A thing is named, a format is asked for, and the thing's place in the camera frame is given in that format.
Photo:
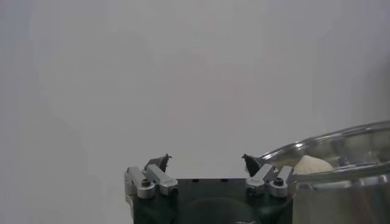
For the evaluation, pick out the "white steamed baozi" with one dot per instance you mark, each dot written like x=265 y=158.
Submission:
x=312 y=165

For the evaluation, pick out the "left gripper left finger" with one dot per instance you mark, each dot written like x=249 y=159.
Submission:
x=161 y=182

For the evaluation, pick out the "perforated stainless steel steamer basket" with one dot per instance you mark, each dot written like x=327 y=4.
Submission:
x=350 y=201

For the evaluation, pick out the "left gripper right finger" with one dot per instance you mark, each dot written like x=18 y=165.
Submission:
x=260 y=179

